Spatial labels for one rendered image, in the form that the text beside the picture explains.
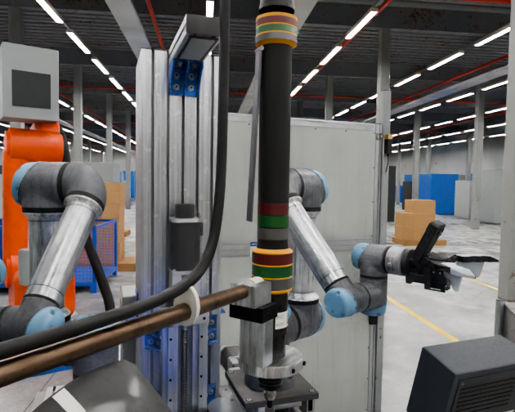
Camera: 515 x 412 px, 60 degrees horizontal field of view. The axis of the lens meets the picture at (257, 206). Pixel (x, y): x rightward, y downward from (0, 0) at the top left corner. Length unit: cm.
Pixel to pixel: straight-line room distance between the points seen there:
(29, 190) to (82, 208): 17
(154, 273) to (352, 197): 155
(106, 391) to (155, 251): 90
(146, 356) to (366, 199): 170
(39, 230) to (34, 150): 321
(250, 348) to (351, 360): 243
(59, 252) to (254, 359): 70
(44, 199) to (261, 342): 89
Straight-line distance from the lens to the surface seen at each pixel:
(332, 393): 290
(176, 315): 36
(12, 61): 445
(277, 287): 47
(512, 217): 727
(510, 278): 737
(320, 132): 258
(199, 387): 145
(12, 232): 458
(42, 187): 125
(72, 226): 113
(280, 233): 47
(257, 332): 47
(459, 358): 119
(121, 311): 33
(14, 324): 104
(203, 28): 114
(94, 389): 54
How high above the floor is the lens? 164
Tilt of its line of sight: 3 degrees down
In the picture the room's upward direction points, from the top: 1 degrees clockwise
